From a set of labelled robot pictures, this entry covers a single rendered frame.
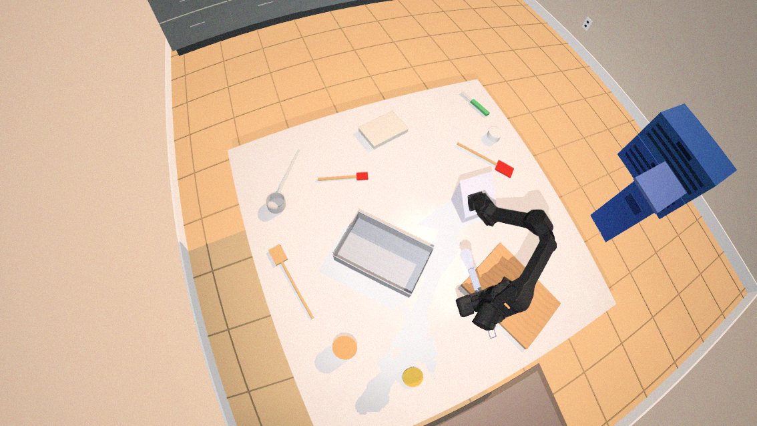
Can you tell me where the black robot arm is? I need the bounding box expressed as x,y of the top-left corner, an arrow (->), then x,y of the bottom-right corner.
468,191 -> 557,331

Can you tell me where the grey rectangular tin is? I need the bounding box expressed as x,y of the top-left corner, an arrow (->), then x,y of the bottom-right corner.
333,211 -> 435,298

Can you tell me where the wooden cutting board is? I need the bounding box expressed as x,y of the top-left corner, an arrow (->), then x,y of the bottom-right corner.
461,243 -> 561,349

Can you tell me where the beige flat rectangular slab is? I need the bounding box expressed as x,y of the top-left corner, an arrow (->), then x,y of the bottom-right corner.
358,111 -> 409,150

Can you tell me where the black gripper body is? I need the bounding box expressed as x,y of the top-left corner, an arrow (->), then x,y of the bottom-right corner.
456,287 -> 490,317

